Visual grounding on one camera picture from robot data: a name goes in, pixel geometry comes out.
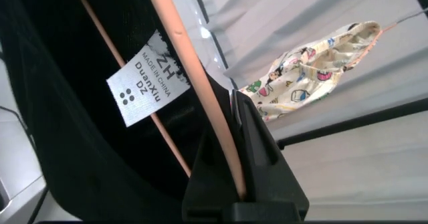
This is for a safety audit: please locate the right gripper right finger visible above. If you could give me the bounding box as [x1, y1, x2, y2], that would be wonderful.
[230, 89, 309, 222]

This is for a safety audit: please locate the cream printed garment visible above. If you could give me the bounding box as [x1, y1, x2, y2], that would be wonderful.
[239, 20, 383, 123]

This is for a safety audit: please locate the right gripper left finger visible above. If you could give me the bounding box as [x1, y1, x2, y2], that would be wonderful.
[182, 130, 241, 222]

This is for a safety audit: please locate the pink clothes hanger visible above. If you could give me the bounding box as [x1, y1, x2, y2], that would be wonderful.
[344, 9, 428, 68]
[71, 0, 248, 201]

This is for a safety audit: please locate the black garment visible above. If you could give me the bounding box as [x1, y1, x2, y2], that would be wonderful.
[0, 0, 235, 223]

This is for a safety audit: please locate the black clothes rack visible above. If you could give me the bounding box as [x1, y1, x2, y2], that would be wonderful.
[276, 0, 428, 150]

